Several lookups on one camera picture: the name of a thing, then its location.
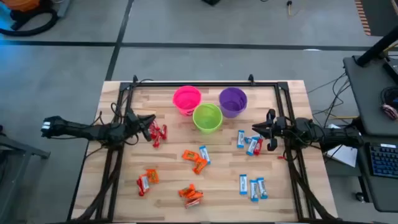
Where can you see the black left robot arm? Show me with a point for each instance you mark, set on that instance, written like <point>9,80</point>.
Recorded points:
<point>77,130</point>

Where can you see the orange candy with ingredients label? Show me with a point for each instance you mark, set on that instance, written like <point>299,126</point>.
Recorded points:
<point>192,203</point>

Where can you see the red candy with white label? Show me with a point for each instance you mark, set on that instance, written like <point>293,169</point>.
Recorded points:
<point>143,185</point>

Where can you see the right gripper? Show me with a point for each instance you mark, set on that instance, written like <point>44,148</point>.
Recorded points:
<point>280,132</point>

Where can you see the white paper sheet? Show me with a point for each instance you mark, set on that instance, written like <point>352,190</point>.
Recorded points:
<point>345,155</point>

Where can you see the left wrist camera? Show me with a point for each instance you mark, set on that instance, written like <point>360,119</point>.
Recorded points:
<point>130,116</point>

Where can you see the blue white candy bar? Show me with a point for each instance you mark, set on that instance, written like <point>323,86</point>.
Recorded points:
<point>248,139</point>
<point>243,184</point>
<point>251,147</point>
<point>240,139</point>
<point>254,190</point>
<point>204,154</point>
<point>262,188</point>

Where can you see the green jack-o-lantern bucket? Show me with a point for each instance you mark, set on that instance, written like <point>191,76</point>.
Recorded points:
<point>207,119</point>

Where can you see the black backlit keyboard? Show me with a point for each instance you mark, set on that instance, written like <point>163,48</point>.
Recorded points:
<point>384,160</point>

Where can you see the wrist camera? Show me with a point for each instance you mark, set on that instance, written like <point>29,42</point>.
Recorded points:
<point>130,116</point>
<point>280,122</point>

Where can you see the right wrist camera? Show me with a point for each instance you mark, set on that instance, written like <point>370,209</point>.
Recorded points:
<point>280,122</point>

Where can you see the dark grey side table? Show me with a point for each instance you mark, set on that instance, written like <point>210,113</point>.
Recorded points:
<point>28,151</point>

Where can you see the orange peanut butter cup pack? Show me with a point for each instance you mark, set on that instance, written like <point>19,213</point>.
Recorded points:
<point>186,190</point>
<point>152,176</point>
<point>190,155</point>
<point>196,195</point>
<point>200,166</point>

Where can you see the pink jack-o-lantern bucket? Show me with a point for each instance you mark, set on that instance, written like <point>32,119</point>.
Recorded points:
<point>186,99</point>

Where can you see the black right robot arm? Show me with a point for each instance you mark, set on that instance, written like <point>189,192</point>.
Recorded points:
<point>335,137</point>

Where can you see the black monitor pole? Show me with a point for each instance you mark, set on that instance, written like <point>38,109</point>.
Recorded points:
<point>376,48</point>

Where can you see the dark mat with striped edge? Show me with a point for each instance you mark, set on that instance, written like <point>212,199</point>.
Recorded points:
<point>382,15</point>

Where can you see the black caster wheel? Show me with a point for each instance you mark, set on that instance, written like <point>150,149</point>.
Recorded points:
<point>360,196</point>

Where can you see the black table clamp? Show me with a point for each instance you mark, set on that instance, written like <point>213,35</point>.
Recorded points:
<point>135,79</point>
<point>251,78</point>

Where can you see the orange vacuum cleaner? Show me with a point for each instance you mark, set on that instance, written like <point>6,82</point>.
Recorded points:
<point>21,4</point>

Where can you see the red zip tie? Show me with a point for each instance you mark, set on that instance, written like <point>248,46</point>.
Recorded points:
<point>281,157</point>

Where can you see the purple jack-o-lantern bucket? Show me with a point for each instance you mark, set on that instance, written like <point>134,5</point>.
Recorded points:
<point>233,101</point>

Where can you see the grey desk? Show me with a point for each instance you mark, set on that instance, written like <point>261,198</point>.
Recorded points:
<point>382,193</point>
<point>363,93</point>

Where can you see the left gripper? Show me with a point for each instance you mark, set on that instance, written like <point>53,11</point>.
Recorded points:
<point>134,126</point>

